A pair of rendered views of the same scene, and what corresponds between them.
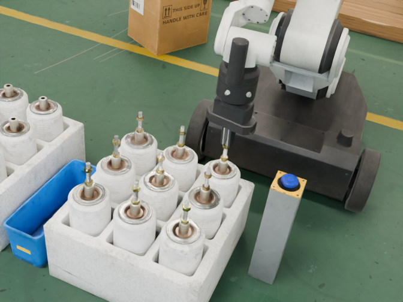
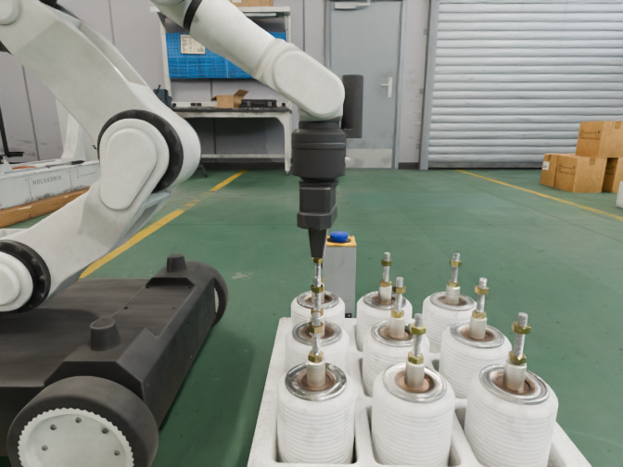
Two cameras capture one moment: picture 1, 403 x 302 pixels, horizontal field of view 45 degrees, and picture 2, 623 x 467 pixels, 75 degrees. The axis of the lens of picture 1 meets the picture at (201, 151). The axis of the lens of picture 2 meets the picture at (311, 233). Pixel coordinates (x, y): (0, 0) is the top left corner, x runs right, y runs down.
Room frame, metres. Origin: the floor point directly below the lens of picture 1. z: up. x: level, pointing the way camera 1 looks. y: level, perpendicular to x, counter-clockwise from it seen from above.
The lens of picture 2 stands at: (1.16, 0.57, 0.55)
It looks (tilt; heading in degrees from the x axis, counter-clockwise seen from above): 15 degrees down; 253
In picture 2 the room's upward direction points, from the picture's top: straight up
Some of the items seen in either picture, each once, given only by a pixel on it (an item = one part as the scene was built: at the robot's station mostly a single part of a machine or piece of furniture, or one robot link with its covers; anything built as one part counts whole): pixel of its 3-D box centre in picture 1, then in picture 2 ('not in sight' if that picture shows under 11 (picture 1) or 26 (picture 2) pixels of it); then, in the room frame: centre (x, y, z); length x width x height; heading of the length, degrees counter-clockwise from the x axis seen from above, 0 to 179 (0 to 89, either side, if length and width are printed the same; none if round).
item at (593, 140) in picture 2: not in sight; (602, 139); (-2.31, -2.17, 0.45); 0.30 x 0.24 x 0.30; 75
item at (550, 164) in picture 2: not in sight; (563, 170); (-2.31, -2.51, 0.15); 0.30 x 0.24 x 0.30; 162
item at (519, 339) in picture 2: (88, 176); (518, 344); (0.80, 0.24, 0.30); 0.01 x 0.01 x 0.08
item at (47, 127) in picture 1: (46, 133); not in sight; (1.12, 0.45, 0.16); 0.10 x 0.10 x 0.18
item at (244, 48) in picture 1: (244, 59); (325, 113); (0.94, -0.06, 0.57); 0.11 x 0.11 x 0.11; 78
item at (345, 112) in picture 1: (301, 94); (31, 308); (1.49, -0.32, 0.19); 0.64 x 0.52 x 0.33; 163
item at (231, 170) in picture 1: (222, 169); (317, 300); (0.96, -0.06, 0.25); 0.08 x 0.08 x 0.01
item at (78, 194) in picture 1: (89, 193); (513, 384); (0.80, 0.24, 0.25); 0.08 x 0.08 x 0.01
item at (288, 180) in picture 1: (289, 181); (338, 237); (0.86, -0.21, 0.32); 0.04 x 0.04 x 0.02
